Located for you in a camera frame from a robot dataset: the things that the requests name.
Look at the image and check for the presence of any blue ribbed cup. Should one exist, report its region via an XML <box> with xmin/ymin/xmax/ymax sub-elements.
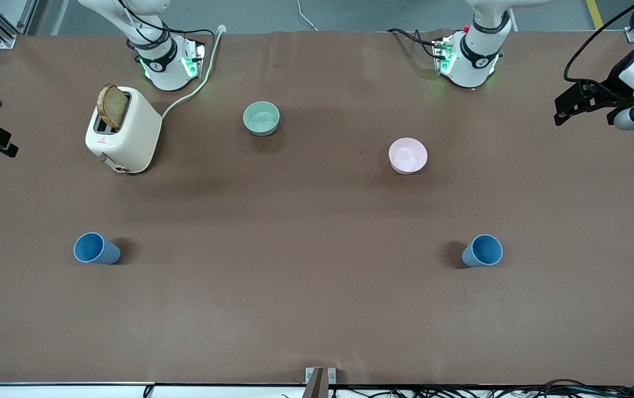
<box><xmin>462</xmin><ymin>234</ymin><xmax>504</xmax><ymax>268</ymax></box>
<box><xmin>73</xmin><ymin>232</ymin><xmax>122</xmax><ymax>265</ymax></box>

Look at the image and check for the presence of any brown bread slice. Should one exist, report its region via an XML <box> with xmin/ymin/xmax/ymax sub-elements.
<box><xmin>97</xmin><ymin>84</ymin><xmax>129</xmax><ymax>131</ymax></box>

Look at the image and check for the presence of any cream white toaster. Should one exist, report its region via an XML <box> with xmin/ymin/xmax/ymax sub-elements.
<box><xmin>85</xmin><ymin>86</ymin><xmax>163</xmax><ymax>175</ymax></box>

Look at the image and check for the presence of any pink bowl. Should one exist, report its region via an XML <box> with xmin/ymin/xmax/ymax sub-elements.
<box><xmin>388</xmin><ymin>138</ymin><xmax>428</xmax><ymax>175</ymax></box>

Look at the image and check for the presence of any green bowl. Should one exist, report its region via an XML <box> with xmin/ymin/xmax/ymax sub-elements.
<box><xmin>243</xmin><ymin>101</ymin><xmax>281</xmax><ymax>137</ymax></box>

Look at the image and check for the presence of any brown table cover sheet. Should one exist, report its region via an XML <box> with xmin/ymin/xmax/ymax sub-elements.
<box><xmin>0</xmin><ymin>30</ymin><xmax>634</xmax><ymax>386</ymax></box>

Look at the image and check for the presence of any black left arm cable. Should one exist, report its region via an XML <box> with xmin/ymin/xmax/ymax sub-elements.
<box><xmin>563</xmin><ymin>0</ymin><xmax>634</xmax><ymax>85</ymax></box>

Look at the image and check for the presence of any black base connector cable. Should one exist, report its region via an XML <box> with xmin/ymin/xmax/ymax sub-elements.
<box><xmin>387</xmin><ymin>28</ymin><xmax>442</xmax><ymax>60</ymax></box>

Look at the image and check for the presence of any white toaster power cable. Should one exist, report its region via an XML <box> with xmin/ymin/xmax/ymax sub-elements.
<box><xmin>160</xmin><ymin>24</ymin><xmax>227</xmax><ymax>120</ymax></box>

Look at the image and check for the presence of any white floor cable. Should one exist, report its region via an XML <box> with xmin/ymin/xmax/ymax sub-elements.
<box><xmin>296</xmin><ymin>0</ymin><xmax>318</xmax><ymax>32</ymax></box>

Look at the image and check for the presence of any black cable bundle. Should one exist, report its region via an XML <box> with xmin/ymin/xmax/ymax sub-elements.
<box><xmin>281</xmin><ymin>379</ymin><xmax>634</xmax><ymax>398</ymax></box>

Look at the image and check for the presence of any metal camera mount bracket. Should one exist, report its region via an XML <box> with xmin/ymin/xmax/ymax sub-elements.
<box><xmin>305</xmin><ymin>367</ymin><xmax>337</xmax><ymax>398</ymax></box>

